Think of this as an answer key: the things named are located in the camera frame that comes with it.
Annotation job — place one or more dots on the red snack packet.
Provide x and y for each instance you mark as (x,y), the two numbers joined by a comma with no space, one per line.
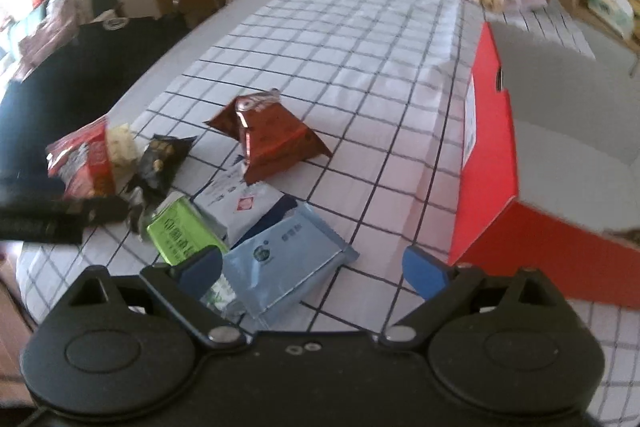
(82,162)

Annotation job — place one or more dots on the brown triangular snack packet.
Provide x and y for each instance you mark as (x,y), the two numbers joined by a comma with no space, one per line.
(272,139)

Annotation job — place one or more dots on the green snack packet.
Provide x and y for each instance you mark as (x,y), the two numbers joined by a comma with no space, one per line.
(180,229)

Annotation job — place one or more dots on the white and blue snack packet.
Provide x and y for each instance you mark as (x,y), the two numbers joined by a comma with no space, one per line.
(245,207)

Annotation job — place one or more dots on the pink floral cloth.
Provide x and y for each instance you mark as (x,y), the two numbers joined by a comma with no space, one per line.
(47,32)

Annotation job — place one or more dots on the teal cushion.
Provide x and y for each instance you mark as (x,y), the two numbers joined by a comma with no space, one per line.
(27,29)

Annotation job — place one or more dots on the white checkered tablecloth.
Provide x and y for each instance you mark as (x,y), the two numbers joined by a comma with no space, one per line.
(350,57)

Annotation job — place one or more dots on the wooden chair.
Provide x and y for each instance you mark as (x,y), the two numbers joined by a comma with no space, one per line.
(197,9)

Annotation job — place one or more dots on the small green white packet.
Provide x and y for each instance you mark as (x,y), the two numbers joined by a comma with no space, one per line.
(222,297)

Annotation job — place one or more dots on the cardboard tray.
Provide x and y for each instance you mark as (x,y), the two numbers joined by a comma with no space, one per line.
(597,14)

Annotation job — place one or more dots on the black snack packet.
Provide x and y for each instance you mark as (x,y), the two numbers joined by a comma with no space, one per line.
(162,159)

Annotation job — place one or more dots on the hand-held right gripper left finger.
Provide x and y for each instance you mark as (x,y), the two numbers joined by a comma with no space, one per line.
(202,266)

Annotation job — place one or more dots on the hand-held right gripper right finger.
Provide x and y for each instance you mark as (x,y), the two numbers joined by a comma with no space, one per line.
(425,274)

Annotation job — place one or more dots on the red cardboard box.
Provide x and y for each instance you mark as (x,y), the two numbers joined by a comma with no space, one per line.
(487,167)

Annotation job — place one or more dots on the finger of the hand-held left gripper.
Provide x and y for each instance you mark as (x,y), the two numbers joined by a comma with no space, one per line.
(85,209)
(40,231)

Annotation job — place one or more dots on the light blue snack packet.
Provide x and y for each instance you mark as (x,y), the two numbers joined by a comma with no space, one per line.
(287,259)

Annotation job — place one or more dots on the beige snack packet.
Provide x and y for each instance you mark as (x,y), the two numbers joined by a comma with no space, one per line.
(122,149)

